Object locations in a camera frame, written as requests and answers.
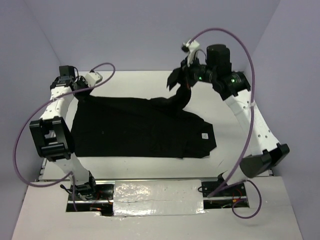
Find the white foam front board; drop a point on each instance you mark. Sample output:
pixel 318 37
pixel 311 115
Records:
pixel 269 216

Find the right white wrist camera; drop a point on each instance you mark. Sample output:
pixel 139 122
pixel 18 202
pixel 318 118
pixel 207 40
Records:
pixel 190 47

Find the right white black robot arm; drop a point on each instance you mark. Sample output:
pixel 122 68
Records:
pixel 228 83

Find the right aluminium table rail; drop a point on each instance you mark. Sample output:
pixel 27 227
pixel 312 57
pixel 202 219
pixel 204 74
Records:
pixel 261 142

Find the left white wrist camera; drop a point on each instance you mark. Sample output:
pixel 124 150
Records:
pixel 92 79

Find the black long sleeve shirt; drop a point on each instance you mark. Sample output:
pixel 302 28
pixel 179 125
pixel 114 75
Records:
pixel 136 127

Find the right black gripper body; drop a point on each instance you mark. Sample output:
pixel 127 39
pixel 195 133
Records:
pixel 196 72

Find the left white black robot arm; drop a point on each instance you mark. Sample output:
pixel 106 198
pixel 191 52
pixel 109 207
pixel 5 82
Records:
pixel 81 179

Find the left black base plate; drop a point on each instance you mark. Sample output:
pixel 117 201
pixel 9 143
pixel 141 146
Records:
pixel 103 192

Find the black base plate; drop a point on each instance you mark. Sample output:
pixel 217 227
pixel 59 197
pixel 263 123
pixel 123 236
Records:
pixel 103 192
pixel 208 185

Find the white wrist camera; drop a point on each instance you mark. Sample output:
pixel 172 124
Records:
pixel 92 79
pixel 190 47

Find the shiny silver tape sheet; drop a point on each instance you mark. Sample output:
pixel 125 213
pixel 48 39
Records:
pixel 157 198

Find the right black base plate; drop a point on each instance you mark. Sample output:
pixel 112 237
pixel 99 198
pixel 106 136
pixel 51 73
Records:
pixel 208 185

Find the aluminium table rail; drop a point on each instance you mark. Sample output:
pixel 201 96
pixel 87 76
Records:
pixel 261 142
pixel 50 133

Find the left aluminium table rail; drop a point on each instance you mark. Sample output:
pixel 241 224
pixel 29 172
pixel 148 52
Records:
pixel 50 133

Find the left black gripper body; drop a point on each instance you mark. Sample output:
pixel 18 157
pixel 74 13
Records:
pixel 81 84

